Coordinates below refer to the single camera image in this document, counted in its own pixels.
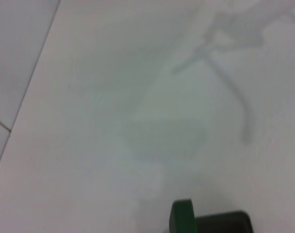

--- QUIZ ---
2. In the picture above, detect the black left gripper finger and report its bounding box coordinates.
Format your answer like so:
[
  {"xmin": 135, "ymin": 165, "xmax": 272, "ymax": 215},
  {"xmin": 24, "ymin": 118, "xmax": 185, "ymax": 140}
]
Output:
[{"xmin": 195, "ymin": 210, "xmax": 255, "ymax": 233}]

